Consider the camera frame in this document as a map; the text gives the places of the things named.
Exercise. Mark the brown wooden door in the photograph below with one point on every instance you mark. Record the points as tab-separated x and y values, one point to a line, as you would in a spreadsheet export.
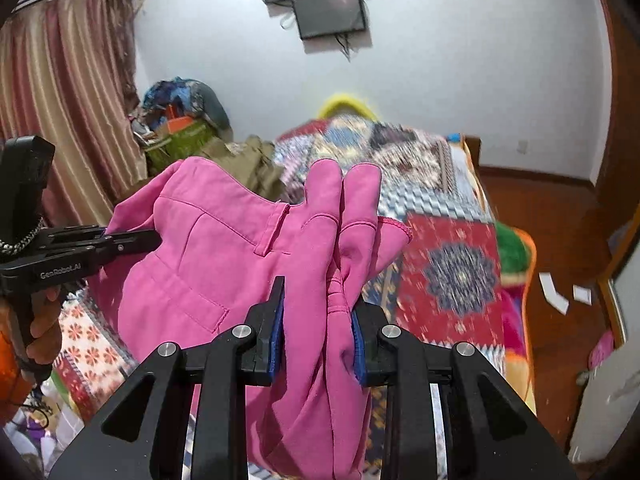
617	187

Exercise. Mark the patchwork patterned bedspread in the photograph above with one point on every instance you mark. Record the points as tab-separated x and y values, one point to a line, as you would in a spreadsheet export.
355	206

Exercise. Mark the striped pink beige curtain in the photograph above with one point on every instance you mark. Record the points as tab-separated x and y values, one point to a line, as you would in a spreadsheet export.
67	74

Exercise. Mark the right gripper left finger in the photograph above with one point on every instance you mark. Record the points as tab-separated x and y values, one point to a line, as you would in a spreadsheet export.
176	396

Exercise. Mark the small white paper piece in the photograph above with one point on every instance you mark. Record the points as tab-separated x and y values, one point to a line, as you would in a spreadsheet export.
582	295

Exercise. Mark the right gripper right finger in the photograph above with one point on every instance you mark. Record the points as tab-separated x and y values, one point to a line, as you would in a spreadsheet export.
490	433

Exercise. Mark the folded khaki pants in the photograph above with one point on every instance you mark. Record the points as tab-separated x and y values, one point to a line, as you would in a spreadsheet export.
250	163

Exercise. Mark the left hand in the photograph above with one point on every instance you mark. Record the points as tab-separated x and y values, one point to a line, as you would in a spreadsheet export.
45	328

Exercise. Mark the yellow pillow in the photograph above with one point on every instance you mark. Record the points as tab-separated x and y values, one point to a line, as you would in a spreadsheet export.
345	104

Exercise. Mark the small black wall monitor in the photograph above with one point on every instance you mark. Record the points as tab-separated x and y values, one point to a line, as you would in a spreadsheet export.
320	18

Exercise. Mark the green orange blanket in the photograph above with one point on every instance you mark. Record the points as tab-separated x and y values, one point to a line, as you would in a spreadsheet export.
517	257

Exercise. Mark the orange sleeve forearm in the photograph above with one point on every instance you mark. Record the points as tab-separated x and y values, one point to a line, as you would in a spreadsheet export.
14	388

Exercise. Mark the green storage bag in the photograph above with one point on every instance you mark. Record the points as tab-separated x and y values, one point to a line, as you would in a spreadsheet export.
179	145

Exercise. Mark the pile of clothes bundle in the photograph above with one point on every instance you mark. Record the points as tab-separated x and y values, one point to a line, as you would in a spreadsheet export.
180	97

